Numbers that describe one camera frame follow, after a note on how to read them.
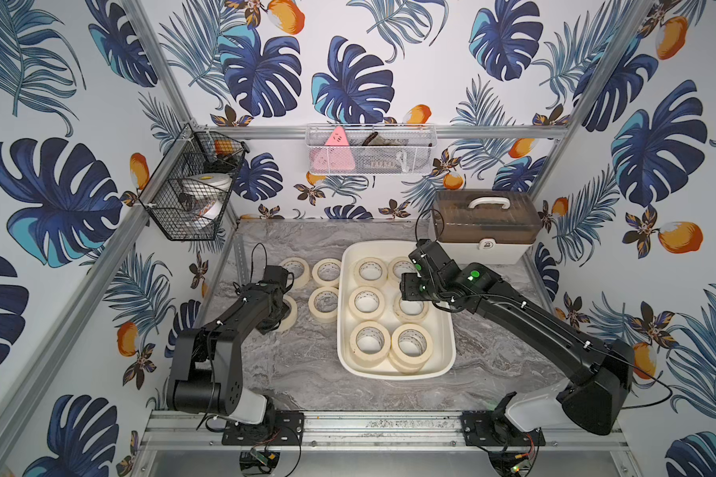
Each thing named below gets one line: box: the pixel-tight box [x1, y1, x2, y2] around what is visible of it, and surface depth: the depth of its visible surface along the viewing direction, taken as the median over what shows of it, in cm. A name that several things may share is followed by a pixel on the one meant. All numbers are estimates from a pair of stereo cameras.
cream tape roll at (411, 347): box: [388, 322, 434, 374], surface depth 84 cm
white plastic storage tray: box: [337, 240, 457, 381], surface depth 88 cm
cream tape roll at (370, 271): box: [353, 256, 388, 288], surface depth 105 cm
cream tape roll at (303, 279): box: [278, 256, 311, 290], surface depth 103 cm
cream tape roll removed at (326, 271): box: [311, 257, 343, 288], surface depth 106 cm
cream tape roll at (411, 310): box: [392, 296, 430, 322], surface depth 94 cm
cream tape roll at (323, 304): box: [307, 286, 340, 323], surface depth 99 cm
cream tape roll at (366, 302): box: [348, 286, 385, 319], surface depth 97 cm
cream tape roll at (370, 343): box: [350, 320, 392, 368], surface depth 85 cm
